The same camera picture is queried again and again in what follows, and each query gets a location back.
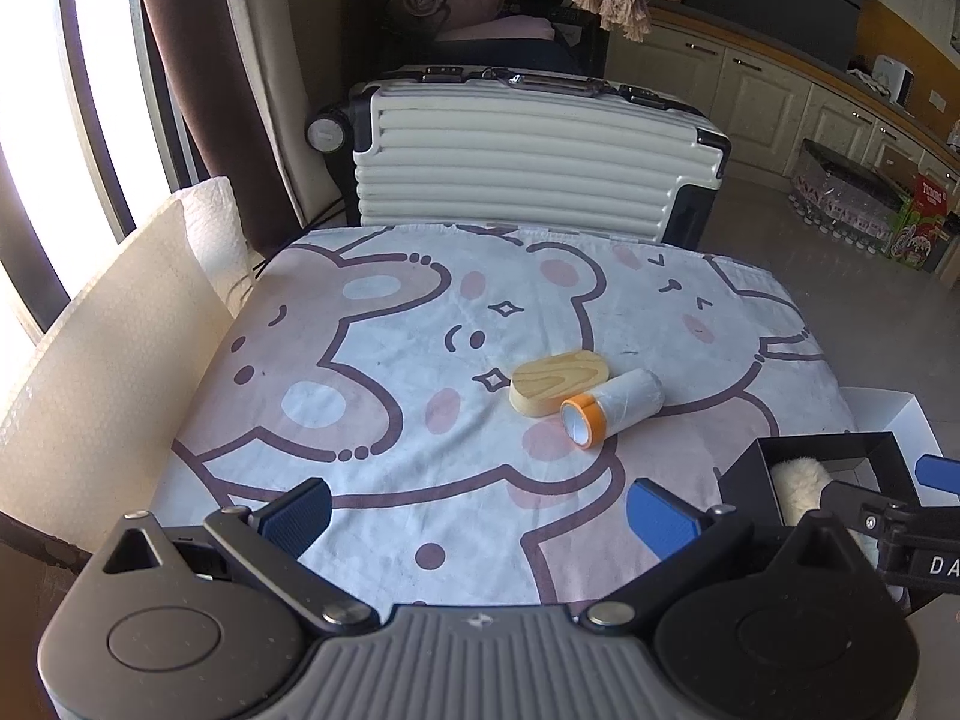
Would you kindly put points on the pink cushion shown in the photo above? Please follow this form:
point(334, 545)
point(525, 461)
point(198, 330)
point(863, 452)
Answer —
point(495, 28)

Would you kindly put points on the orange masking film roll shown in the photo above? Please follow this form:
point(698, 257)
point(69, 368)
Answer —
point(630, 397)

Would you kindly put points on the green carton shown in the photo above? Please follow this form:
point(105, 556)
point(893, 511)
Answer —
point(919, 236)

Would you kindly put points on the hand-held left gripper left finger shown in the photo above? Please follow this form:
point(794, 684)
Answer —
point(296, 516)

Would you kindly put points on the printed bear blanket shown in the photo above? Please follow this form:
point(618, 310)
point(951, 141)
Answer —
point(390, 405)

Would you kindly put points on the white countertop appliance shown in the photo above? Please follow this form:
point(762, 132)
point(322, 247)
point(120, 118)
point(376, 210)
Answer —
point(894, 79)

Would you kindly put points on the dark window frame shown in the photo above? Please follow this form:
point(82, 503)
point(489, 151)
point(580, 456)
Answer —
point(90, 90)

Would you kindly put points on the pack of water bottles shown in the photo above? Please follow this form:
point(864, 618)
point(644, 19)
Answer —
point(847, 195)

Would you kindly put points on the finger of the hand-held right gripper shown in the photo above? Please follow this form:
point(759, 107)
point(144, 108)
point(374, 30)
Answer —
point(855, 499)
point(941, 474)

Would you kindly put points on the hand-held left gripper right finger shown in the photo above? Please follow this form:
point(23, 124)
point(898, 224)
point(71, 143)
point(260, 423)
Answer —
point(660, 521)

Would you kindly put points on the red carton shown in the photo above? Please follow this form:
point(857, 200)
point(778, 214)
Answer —
point(930, 195)

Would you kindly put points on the white cardboard box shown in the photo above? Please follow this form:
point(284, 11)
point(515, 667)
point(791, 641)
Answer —
point(885, 409)

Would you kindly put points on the white ribbed suitcase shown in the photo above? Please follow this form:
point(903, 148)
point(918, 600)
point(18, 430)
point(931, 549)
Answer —
point(510, 165)

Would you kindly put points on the fluffy cream plush toy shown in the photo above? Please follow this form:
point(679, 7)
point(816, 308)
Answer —
point(799, 484)

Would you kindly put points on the black box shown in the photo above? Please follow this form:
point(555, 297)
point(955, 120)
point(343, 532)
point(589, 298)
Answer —
point(742, 476)

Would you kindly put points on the cream kitchen cabinets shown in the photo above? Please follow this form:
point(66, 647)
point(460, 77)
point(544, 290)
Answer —
point(757, 90)

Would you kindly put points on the oval wooden box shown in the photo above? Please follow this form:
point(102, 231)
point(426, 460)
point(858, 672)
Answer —
point(559, 375)

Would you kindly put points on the brown curtain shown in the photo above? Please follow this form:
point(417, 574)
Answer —
point(217, 90)

